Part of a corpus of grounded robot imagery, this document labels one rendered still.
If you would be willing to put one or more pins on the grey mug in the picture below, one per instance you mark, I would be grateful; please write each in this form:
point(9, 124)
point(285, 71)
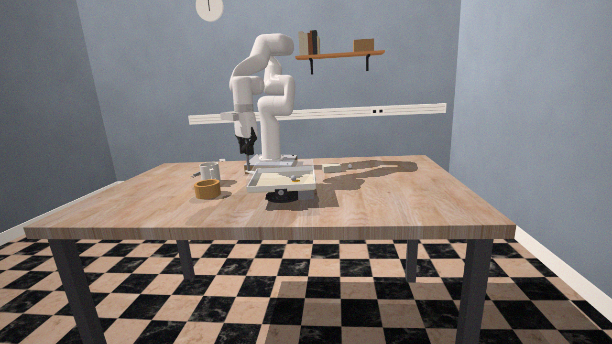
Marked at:
point(208, 169)

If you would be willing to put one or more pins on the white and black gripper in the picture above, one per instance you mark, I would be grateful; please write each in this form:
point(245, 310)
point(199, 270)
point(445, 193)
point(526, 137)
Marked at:
point(245, 129)

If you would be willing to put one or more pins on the tan hollow ring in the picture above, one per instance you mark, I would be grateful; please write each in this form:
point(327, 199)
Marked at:
point(207, 189)

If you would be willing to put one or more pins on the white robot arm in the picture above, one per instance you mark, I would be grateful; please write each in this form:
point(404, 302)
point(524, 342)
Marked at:
point(243, 87)

